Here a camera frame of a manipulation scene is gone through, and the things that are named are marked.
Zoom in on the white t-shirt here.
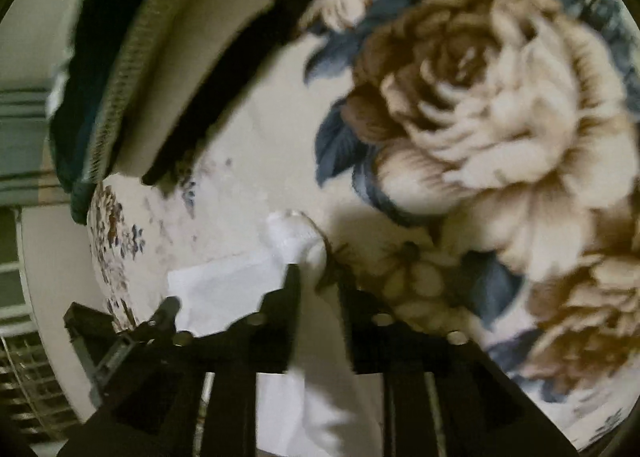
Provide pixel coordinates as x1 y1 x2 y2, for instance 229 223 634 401
167 210 387 457

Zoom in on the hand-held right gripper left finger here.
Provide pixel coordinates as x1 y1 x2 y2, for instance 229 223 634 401
57 264 303 457

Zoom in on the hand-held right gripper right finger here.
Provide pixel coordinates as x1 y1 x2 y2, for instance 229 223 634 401
337 273 581 457

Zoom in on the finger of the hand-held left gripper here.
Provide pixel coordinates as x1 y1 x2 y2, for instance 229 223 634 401
148 295 182 339

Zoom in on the white wire grille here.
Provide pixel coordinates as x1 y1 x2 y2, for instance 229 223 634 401
0 331 78 440

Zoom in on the grey-green curtain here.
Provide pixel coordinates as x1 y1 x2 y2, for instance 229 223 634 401
0 86 72 209

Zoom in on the bed with floral sheet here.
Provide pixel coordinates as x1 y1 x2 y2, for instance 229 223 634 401
87 0 640 453

